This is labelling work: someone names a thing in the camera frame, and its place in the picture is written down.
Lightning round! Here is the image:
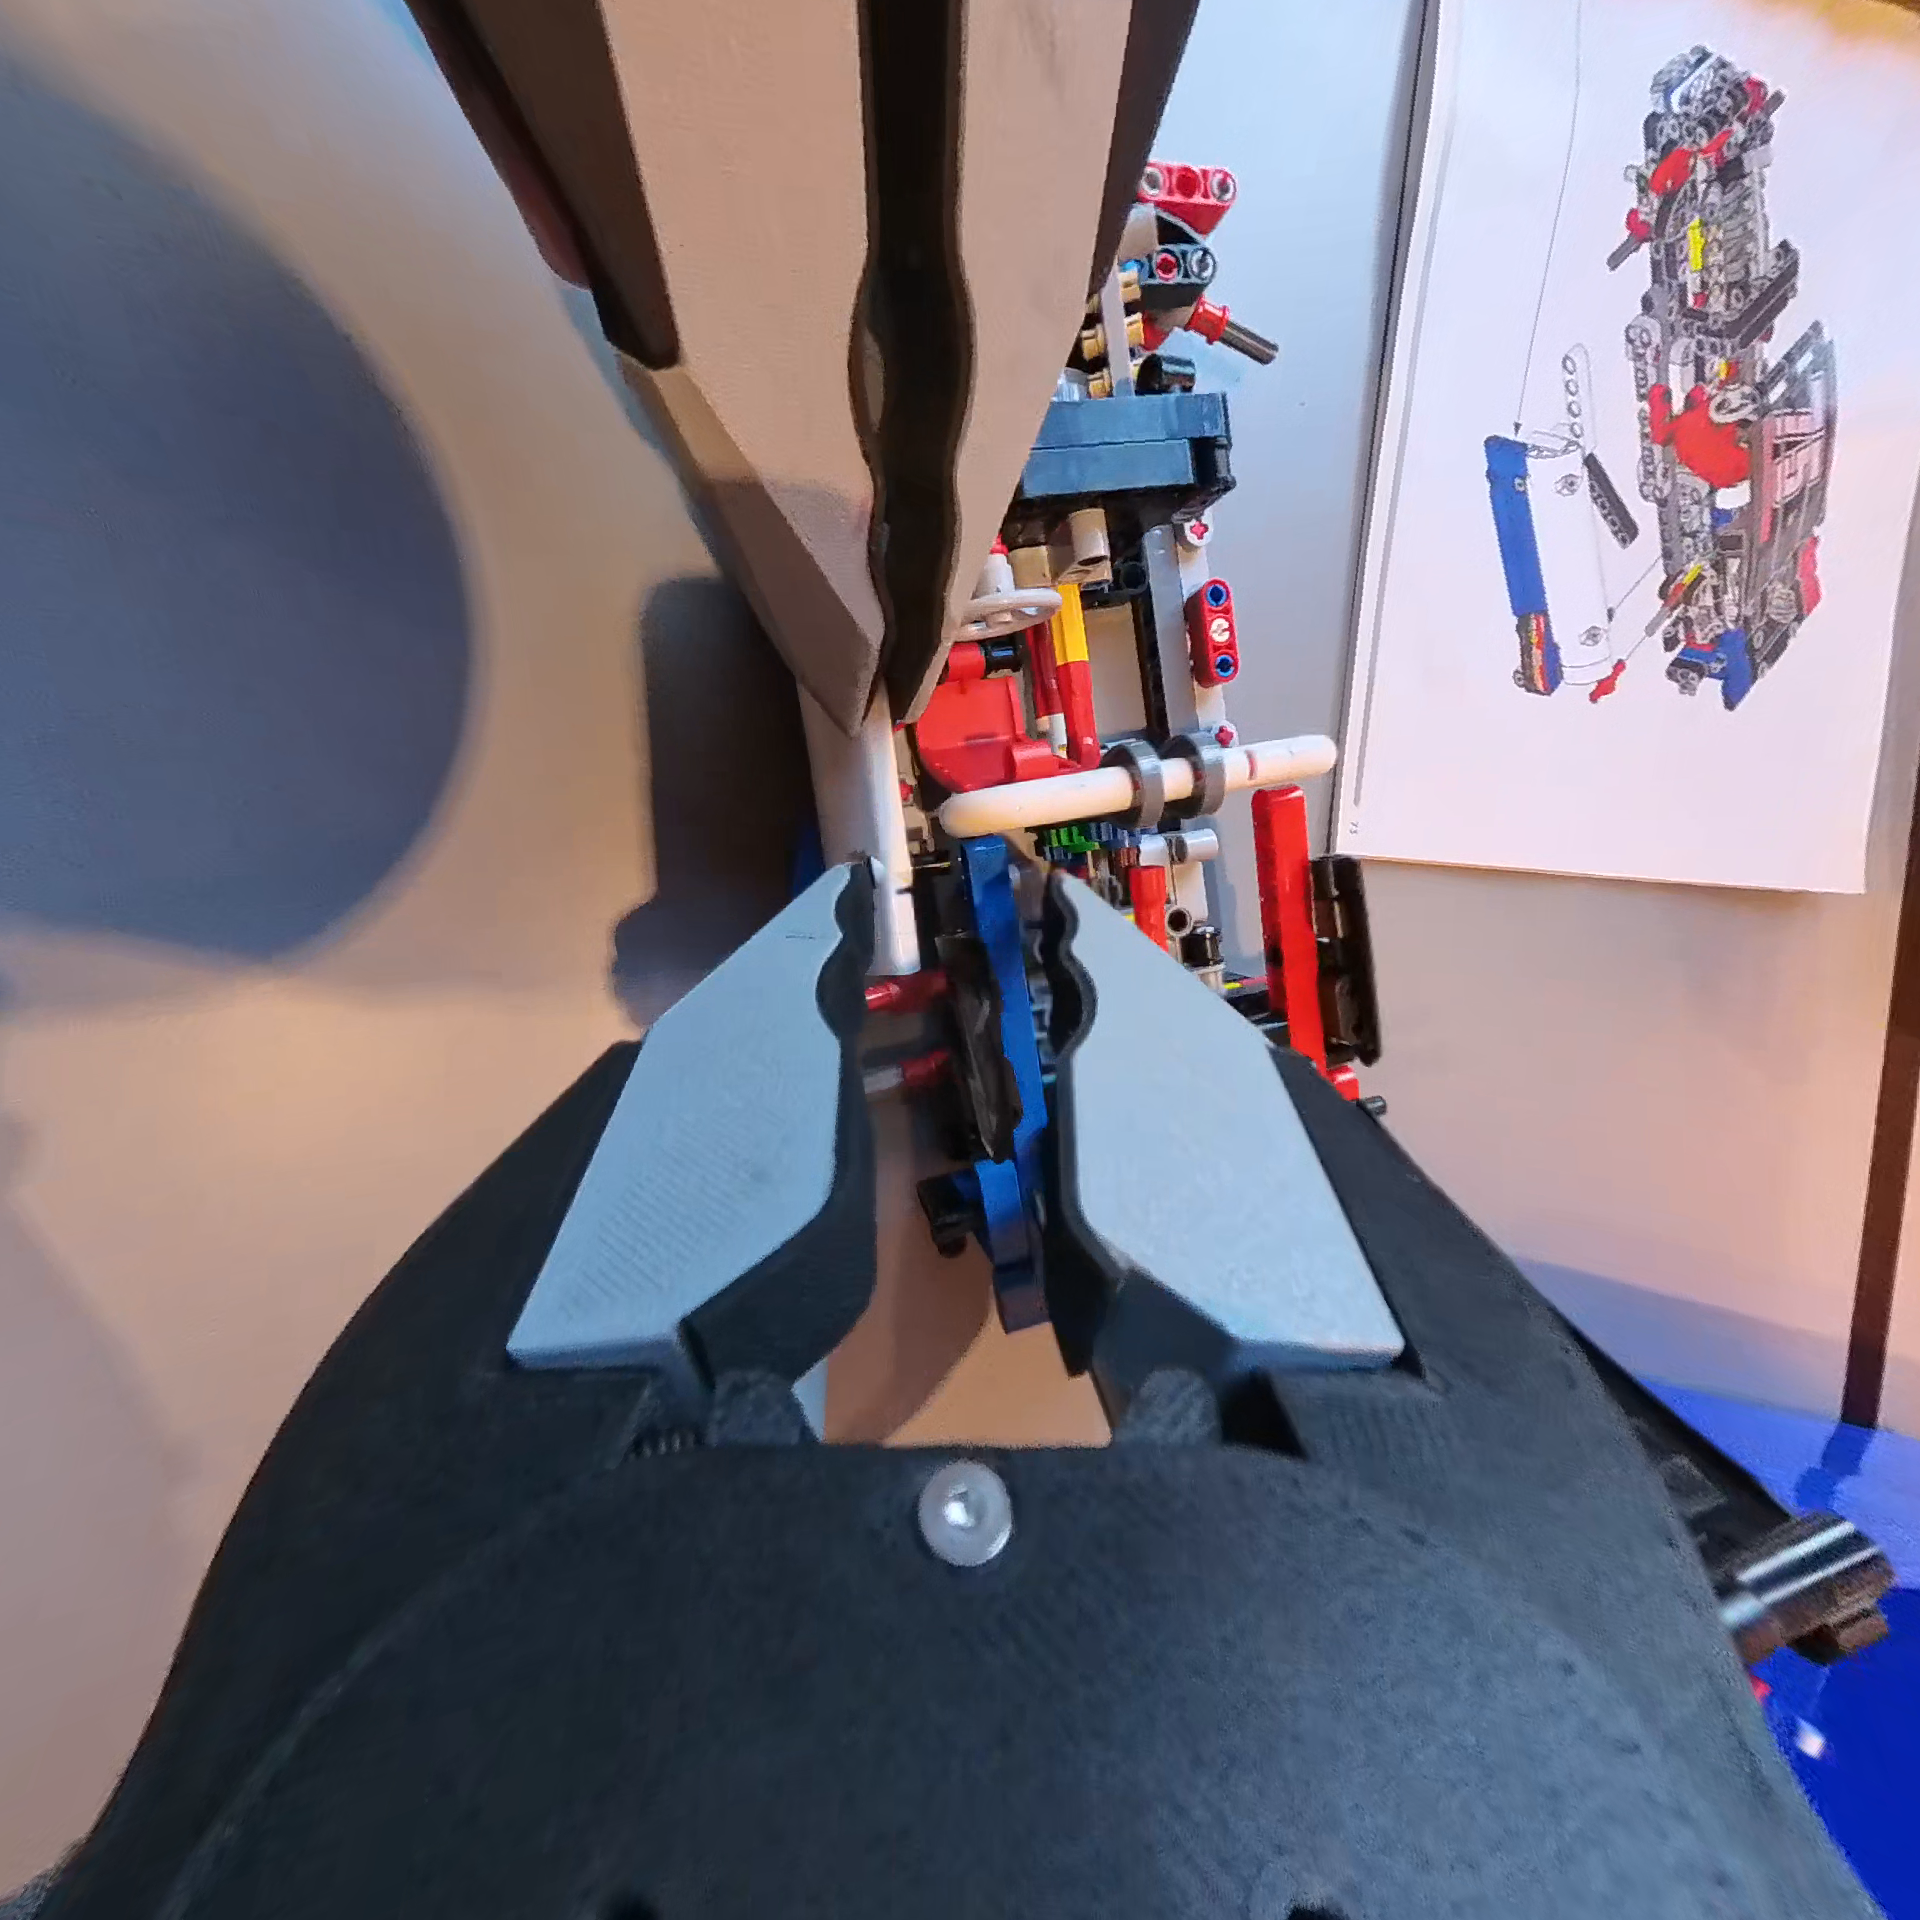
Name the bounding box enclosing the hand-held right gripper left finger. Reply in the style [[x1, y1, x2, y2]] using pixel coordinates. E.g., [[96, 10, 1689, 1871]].
[[507, 861, 884, 1387]]

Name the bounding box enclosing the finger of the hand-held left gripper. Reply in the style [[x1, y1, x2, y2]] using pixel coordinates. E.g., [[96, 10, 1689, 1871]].
[[859, 0, 1142, 726], [598, 0, 888, 734]]

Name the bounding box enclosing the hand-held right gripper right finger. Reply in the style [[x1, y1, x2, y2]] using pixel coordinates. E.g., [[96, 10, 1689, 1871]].
[[1034, 870, 1409, 1379]]

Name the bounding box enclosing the toy brick vehicle model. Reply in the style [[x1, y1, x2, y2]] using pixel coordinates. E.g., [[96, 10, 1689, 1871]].
[[859, 157, 1896, 1667]]

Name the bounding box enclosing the white blue brick panel assembly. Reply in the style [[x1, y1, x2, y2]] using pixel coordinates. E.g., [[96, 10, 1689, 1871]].
[[794, 680, 927, 977]]

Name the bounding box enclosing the grey desk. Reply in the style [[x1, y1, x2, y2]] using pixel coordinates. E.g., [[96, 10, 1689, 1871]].
[[0, 0, 1920, 1879]]

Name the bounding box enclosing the open instruction booklet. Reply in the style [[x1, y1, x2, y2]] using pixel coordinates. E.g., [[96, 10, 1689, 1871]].
[[1330, 0, 1920, 895]]

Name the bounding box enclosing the blue plastic bin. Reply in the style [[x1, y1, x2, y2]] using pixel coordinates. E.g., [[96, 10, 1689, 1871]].
[[1634, 1373, 1920, 1920]]

